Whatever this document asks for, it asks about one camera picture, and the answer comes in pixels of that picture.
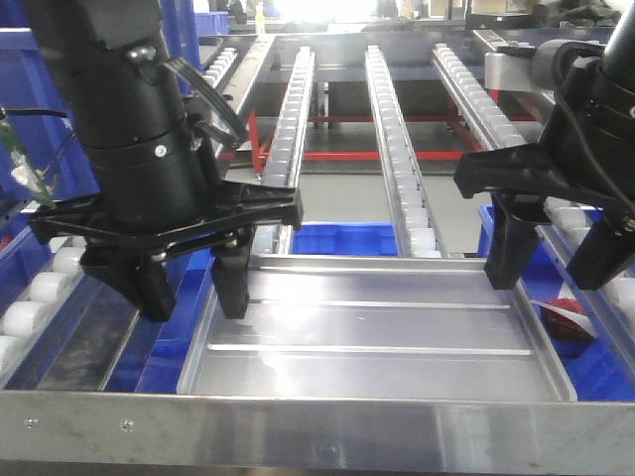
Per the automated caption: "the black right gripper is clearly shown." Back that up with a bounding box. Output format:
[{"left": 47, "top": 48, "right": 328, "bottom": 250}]
[{"left": 454, "top": 141, "right": 634, "bottom": 290}]

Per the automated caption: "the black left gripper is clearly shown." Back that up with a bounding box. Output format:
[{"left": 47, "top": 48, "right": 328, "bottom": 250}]
[{"left": 29, "top": 180, "right": 304, "bottom": 322}]

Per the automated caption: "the silver shelf front bar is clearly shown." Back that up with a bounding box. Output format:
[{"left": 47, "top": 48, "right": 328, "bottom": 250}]
[{"left": 1, "top": 391, "right": 634, "bottom": 475}]

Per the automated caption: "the ribbed silver metal tray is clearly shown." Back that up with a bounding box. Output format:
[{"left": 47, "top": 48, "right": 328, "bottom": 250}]
[{"left": 177, "top": 255, "right": 576, "bottom": 403}]

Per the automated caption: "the blue bin lower right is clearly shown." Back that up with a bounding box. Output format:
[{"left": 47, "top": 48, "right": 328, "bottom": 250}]
[{"left": 476, "top": 203, "right": 635, "bottom": 403}]

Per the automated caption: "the blue bin lower shelf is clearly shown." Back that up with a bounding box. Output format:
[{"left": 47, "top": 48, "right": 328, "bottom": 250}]
[{"left": 292, "top": 222, "right": 398, "bottom": 257}]

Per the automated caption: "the white roller conveyor rail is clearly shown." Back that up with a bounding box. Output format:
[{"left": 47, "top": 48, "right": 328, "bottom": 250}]
[{"left": 261, "top": 47, "right": 315, "bottom": 187}]

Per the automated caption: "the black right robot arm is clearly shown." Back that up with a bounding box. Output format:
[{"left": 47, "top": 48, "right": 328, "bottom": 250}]
[{"left": 80, "top": 14, "right": 634, "bottom": 321}]

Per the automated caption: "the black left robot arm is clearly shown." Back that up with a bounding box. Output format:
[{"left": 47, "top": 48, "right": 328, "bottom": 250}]
[{"left": 23, "top": 1, "right": 303, "bottom": 322}]

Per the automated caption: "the red white packet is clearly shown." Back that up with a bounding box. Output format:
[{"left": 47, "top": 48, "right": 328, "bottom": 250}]
[{"left": 531, "top": 297, "right": 598, "bottom": 342}]

